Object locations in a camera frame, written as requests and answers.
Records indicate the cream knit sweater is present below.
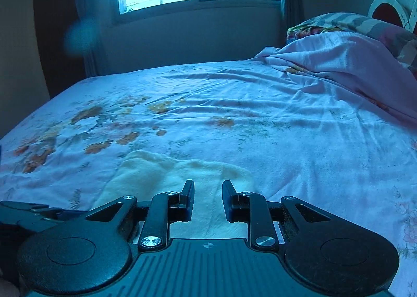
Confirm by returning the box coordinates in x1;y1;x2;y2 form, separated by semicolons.
93;151;254;239

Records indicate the person's left hand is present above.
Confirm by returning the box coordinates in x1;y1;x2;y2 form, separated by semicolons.
0;278;20;297

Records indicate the pink folded blanket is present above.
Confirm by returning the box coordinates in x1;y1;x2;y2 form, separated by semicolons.
254;32;416;128

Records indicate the dark wooden door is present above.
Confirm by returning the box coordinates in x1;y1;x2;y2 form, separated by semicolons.
33;0;85;98

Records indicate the striped floral pillow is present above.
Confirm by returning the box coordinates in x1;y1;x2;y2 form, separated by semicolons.
286;13;416;75

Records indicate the left dark curtain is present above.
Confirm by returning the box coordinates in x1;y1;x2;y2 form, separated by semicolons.
73;0;113;77

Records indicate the red white headboard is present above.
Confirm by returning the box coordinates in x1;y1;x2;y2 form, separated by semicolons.
367;0;416;34

